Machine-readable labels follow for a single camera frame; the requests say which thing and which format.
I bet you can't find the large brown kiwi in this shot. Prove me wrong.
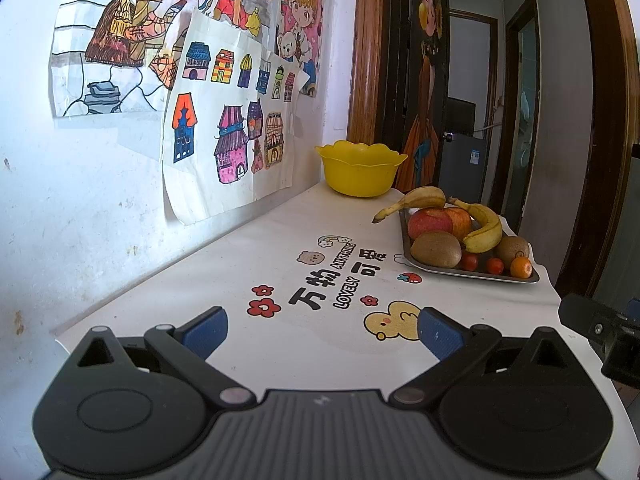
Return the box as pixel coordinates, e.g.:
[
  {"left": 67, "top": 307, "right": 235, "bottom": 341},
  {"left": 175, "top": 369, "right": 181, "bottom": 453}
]
[{"left": 410, "top": 231, "right": 463, "bottom": 269}]

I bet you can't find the printed white tablecloth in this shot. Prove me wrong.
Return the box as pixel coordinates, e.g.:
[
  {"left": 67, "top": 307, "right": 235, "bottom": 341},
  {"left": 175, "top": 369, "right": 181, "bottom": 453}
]
[{"left": 54, "top": 180, "right": 627, "bottom": 461}]

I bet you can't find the dark figure door poster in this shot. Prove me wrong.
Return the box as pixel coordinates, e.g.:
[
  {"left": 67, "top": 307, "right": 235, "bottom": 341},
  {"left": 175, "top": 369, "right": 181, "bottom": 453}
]
[{"left": 401, "top": 0, "right": 452, "bottom": 192}]

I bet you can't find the dark wooden door frame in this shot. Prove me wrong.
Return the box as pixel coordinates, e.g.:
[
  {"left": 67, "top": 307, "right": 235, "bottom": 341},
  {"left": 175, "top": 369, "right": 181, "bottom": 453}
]
[{"left": 501, "top": 0, "right": 542, "bottom": 222}]

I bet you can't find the boy cartoon drawing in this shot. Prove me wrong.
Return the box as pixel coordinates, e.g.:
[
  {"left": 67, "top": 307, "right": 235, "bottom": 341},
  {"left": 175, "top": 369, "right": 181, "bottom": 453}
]
[{"left": 49, "top": 0, "right": 279, "bottom": 121}]

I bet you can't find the coloured houses drawing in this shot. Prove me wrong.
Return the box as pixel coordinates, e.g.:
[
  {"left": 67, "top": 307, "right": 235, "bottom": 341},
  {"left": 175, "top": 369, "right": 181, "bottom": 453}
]
[{"left": 160, "top": 10, "right": 312, "bottom": 227}]

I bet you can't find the black appliance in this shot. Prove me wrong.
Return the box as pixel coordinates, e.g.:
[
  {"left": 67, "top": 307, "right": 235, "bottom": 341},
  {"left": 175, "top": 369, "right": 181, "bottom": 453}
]
[{"left": 446, "top": 97, "right": 476, "bottom": 136}]

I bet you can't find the yellow plastic bowl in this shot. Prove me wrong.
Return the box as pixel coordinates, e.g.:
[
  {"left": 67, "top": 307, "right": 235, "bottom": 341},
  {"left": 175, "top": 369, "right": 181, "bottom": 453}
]
[{"left": 314, "top": 140, "right": 409, "bottom": 198}]

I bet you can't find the spotted yellow banana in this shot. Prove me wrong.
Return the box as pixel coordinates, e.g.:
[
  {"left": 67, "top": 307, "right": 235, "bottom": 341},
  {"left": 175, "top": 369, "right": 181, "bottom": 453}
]
[{"left": 372, "top": 186, "right": 447, "bottom": 224}]

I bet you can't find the brown wooden door frame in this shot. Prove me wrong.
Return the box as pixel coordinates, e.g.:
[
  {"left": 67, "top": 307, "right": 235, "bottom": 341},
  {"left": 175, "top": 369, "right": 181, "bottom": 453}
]
[{"left": 346, "top": 0, "right": 387, "bottom": 149}]

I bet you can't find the grey cabinet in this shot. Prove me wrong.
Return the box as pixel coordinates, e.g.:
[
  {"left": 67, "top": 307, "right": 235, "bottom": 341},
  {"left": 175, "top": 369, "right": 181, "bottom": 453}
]
[{"left": 439, "top": 132, "right": 490, "bottom": 207}]

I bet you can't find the red and yellow apple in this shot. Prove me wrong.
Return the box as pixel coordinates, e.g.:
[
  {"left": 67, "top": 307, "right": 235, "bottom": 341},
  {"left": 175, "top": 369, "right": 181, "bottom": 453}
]
[{"left": 445, "top": 207, "right": 474, "bottom": 239}]

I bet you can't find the metal tray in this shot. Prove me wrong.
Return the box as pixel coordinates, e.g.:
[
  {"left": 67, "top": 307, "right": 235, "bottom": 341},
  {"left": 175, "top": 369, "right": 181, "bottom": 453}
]
[{"left": 397, "top": 207, "right": 541, "bottom": 285}]

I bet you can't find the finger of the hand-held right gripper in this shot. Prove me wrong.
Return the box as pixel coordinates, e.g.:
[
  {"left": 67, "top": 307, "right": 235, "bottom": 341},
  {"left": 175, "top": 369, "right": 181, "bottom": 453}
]
[{"left": 557, "top": 294, "right": 627, "bottom": 345}]

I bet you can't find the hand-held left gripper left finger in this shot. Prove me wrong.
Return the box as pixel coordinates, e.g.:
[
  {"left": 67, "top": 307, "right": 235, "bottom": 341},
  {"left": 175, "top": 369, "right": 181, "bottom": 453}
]
[{"left": 67, "top": 306, "right": 257, "bottom": 410}]

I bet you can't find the large red apple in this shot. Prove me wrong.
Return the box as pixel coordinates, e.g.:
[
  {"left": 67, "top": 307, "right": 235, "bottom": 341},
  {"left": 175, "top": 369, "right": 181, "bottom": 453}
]
[{"left": 408, "top": 208, "right": 454, "bottom": 241}]

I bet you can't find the reddish wooden door post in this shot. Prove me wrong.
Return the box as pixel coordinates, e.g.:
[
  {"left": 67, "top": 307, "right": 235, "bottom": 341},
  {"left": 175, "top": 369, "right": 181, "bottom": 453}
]
[{"left": 554, "top": 0, "right": 640, "bottom": 302}]

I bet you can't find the girl with teddy drawing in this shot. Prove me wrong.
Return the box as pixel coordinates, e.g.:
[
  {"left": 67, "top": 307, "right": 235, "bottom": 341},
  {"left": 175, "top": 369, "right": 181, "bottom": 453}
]
[{"left": 276, "top": 0, "right": 329, "bottom": 99}]

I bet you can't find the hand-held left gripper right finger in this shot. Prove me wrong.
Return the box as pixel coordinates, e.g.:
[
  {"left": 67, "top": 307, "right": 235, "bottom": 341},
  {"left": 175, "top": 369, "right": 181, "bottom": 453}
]
[{"left": 389, "top": 307, "right": 583, "bottom": 409}]

